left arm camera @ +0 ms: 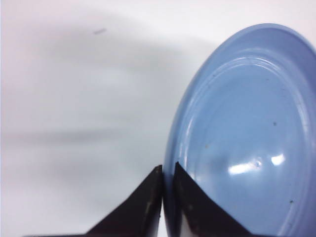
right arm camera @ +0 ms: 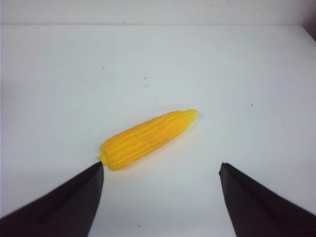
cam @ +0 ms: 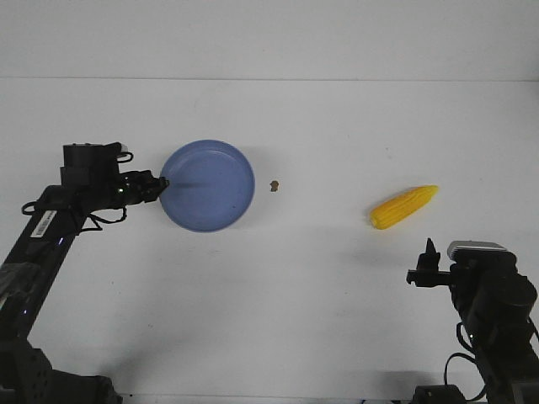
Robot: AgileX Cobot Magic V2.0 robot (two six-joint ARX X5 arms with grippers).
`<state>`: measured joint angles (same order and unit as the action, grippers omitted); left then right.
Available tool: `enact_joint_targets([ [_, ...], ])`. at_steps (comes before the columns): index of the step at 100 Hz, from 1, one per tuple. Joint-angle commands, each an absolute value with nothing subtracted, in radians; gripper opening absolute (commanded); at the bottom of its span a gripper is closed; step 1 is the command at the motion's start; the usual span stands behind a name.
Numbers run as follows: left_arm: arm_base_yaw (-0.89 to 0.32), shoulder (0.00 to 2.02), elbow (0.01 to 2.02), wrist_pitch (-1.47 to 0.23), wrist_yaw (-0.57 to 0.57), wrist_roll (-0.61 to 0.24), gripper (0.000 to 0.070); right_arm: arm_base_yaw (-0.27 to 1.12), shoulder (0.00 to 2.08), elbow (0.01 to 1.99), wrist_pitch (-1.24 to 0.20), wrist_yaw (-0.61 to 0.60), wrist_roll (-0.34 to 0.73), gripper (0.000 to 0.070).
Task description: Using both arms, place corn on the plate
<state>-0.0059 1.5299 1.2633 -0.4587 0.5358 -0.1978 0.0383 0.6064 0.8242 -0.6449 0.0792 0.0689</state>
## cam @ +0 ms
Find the blue round plate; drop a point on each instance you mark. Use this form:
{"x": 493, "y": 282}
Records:
{"x": 211, "y": 185}

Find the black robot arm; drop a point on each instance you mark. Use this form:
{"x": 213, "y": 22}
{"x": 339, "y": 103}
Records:
{"x": 494, "y": 303}
{"x": 90, "y": 181}

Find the small brown table mark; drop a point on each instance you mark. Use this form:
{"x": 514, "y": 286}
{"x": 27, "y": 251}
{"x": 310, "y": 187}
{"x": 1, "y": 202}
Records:
{"x": 274, "y": 186}

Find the yellow corn cob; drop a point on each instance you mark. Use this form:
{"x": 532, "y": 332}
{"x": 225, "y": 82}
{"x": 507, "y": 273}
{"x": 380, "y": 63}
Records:
{"x": 400, "y": 207}

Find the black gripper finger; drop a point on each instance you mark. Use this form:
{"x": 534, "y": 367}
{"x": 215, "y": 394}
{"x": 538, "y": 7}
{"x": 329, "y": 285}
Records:
{"x": 155, "y": 193}
{"x": 163, "y": 182}
{"x": 428, "y": 247}
{"x": 433, "y": 250}

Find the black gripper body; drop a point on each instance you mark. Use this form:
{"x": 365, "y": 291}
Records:
{"x": 427, "y": 273}
{"x": 132, "y": 188}

